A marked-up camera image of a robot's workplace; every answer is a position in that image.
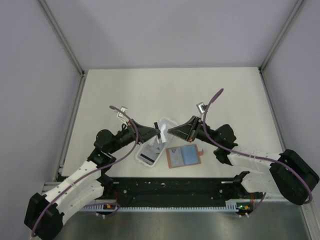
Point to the white plastic basket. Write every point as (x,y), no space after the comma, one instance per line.
(169,124)

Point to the grey card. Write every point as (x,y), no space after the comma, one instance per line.
(160,138)

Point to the right aluminium frame post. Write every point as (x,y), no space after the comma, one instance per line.
(298,6)

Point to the silver VIP card 88888819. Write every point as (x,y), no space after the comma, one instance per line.
(176,157)

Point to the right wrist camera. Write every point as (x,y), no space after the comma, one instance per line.
(201,107)

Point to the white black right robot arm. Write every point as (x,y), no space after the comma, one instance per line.
(284,173)

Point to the aluminium frame post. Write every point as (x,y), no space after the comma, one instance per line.
(298,6)
(60,36)

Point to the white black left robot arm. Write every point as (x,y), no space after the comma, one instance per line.
(47,213)

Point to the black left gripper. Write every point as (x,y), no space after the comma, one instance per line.
(145,133)

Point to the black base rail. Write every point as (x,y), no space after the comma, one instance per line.
(167,192)

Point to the grey slotted cable duct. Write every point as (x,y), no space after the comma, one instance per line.
(230,207)

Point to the tan leather card holder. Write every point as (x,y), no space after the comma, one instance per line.
(191,155)

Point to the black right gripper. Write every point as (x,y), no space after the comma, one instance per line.
(187,131)

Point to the left aluminium frame post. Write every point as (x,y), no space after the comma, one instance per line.
(60,36)

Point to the aluminium base frame rail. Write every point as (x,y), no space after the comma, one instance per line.
(273,197)

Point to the upper silver chip card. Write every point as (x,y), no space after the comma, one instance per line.
(146,159)

